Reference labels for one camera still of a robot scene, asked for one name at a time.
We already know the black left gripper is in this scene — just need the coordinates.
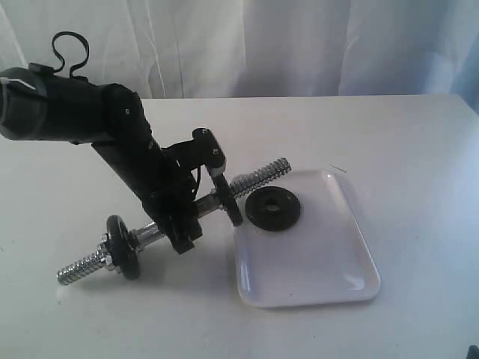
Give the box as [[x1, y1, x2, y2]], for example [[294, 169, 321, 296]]
[[134, 149, 203, 254]]

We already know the chrome threaded dumbbell bar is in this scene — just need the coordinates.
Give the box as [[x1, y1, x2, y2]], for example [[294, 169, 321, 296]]
[[56, 158, 291, 286]]

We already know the black weight plate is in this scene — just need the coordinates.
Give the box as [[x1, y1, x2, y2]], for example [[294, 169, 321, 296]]
[[106, 215, 141, 280], [245, 186, 302, 232]]

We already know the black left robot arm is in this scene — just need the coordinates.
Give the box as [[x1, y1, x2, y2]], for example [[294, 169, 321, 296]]
[[1, 67, 202, 254]]

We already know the black weight plate tray side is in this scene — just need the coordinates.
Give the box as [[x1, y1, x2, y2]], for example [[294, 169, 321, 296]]
[[212, 174, 243, 227]]

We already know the chrome spin-lock nut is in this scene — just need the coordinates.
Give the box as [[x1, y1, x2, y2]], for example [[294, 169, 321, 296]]
[[98, 233, 115, 271]]

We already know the white rectangular plastic tray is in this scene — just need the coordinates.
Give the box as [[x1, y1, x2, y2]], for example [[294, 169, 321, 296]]
[[234, 169, 381, 308]]

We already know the white backdrop curtain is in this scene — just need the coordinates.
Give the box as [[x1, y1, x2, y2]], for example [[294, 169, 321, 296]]
[[1, 1, 478, 107]]

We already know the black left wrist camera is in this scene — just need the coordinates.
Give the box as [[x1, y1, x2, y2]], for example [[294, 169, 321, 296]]
[[163, 128, 226, 178]]

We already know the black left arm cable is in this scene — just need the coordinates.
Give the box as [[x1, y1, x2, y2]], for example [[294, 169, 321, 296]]
[[51, 31, 91, 79]]

